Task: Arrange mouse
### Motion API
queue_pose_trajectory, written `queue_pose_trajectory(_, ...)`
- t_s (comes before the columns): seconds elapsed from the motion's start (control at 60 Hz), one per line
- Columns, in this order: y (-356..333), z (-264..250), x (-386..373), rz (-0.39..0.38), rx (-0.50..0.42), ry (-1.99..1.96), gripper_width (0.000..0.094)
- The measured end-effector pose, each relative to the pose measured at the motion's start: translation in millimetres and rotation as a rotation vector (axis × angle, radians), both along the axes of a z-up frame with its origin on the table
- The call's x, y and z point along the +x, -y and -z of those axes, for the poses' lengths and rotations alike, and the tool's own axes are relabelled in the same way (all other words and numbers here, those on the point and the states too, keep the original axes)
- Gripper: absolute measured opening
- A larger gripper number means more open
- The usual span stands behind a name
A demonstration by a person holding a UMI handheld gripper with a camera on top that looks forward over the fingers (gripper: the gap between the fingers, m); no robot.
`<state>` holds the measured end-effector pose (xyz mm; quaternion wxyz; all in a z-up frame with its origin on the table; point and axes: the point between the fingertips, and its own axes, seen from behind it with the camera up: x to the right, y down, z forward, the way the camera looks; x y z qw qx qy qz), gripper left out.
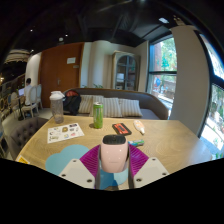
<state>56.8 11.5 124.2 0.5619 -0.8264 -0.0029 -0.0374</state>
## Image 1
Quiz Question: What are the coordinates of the person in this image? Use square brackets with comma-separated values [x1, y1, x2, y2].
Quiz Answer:
[22, 77, 34, 107]

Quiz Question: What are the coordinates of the large curved window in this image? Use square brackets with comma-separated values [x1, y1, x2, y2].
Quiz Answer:
[198, 33, 224, 161]

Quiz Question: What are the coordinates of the small teal packet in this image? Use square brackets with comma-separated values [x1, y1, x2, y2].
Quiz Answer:
[128, 139, 146, 148]

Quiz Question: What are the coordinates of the brown curved sofa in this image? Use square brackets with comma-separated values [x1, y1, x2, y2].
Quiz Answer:
[63, 87, 170, 120]

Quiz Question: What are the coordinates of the wooden door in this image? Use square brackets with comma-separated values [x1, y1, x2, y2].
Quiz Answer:
[39, 42, 84, 108]

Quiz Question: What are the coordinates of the group of white chairs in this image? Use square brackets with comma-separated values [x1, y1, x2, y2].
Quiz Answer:
[9, 83, 44, 118]

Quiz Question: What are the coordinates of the white plastic tube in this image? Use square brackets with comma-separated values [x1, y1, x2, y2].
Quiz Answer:
[133, 119, 146, 135]

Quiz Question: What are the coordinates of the white sticker sheet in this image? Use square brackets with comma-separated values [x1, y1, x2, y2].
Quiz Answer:
[46, 122, 85, 144]

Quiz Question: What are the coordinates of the clear shaker bottle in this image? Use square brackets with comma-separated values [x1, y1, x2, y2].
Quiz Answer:
[49, 90, 66, 125]

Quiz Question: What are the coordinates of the black-framed window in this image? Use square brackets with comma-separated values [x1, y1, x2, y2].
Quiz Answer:
[146, 36, 178, 118]

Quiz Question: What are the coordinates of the black backpack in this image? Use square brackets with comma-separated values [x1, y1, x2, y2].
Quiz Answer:
[63, 89, 82, 116]

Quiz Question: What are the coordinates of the grey tufted chair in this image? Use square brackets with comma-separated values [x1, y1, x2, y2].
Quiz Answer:
[7, 116, 49, 160]

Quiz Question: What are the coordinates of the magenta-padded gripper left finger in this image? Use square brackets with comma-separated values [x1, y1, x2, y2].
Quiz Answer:
[58, 143, 103, 190]

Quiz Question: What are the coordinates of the black box with orange print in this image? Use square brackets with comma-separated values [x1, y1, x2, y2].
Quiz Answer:
[111, 122, 133, 136]

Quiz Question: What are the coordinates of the blue cloud-shaped mouse pad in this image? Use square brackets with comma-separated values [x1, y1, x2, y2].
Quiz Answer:
[45, 144, 130, 191]

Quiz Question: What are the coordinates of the glass-door cabinet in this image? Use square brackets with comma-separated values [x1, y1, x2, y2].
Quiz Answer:
[110, 50, 141, 92]

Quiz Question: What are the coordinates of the green drink can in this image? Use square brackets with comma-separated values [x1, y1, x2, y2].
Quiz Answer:
[92, 101, 105, 130]

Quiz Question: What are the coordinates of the yellow table sticker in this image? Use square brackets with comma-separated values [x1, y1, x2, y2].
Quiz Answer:
[15, 154, 31, 165]

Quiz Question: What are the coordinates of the pink computer mouse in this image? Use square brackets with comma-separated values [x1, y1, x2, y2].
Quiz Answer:
[99, 134, 130, 174]

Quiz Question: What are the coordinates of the striped cushion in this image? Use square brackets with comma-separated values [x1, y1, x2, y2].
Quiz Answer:
[119, 98, 144, 118]
[78, 94, 95, 115]
[101, 96, 123, 118]

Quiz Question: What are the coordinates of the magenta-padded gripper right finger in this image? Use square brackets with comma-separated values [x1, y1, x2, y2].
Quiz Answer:
[127, 143, 170, 190]

